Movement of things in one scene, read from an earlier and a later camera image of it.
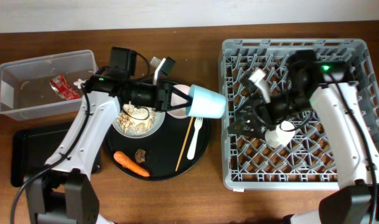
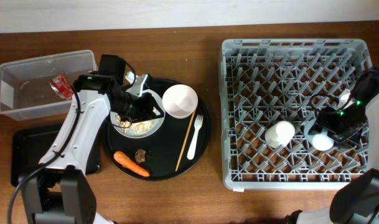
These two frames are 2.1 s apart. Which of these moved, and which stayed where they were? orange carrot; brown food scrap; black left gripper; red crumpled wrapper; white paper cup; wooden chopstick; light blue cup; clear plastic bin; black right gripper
Moved: black right gripper; light blue cup; black left gripper
Stayed: orange carrot; brown food scrap; white paper cup; red crumpled wrapper; wooden chopstick; clear plastic bin
